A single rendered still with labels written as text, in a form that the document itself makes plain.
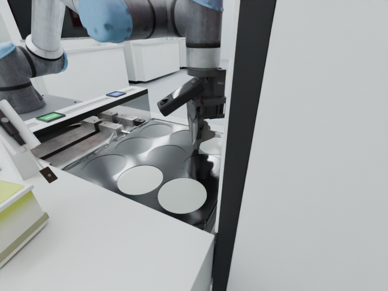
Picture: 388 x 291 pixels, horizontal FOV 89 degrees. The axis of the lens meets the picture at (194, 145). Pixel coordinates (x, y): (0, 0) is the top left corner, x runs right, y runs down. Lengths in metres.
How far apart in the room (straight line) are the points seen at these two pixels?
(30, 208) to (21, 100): 0.71
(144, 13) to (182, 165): 0.32
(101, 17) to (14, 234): 0.31
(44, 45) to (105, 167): 0.58
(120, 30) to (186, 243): 0.34
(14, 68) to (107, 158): 0.55
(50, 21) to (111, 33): 0.52
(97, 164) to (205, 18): 0.40
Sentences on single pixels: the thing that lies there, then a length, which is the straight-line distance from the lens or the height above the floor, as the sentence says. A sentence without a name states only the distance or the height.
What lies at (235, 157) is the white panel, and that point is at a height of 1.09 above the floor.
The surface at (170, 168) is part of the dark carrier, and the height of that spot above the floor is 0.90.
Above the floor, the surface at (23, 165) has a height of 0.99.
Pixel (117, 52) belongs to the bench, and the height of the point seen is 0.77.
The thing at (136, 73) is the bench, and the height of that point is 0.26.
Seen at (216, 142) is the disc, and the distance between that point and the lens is 0.58.
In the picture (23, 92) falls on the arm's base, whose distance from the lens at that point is 1.00.
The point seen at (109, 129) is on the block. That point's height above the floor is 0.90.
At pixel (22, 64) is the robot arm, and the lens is 0.99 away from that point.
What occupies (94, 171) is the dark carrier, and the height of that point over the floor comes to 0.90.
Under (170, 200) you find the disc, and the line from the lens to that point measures 0.41.
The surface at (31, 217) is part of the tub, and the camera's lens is 0.32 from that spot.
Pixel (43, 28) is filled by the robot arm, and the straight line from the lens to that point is 0.92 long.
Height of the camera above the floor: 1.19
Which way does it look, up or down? 31 degrees down
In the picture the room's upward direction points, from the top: straight up
